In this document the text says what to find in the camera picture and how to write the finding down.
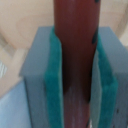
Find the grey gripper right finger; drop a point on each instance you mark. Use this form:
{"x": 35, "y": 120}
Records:
{"x": 109, "y": 90}

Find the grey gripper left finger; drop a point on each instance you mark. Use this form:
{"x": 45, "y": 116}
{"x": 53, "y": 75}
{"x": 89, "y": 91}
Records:
{"x": 42, "y": 72}

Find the brown toy sausage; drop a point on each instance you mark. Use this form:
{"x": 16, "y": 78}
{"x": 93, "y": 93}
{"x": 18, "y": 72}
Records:
{"x": 76, "y": 25}

